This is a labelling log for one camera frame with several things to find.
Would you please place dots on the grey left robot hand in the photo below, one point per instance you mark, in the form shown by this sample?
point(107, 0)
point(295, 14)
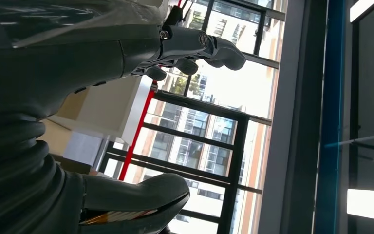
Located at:
point(45, 64)

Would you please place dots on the clear plastic wrap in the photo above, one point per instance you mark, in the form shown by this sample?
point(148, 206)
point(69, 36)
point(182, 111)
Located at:
point(77, 13)

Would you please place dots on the red barrier band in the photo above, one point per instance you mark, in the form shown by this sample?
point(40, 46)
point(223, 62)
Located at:
point(135, 139)

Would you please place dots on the blue pillar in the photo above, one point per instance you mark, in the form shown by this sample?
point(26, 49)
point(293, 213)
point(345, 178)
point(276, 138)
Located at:
point(330, 97)

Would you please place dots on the white ceiling light strip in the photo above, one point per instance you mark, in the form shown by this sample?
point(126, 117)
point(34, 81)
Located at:
point(364, 9)
point(371, 205)

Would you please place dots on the black window frame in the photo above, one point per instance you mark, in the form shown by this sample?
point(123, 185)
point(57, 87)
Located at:
point(238, 145)

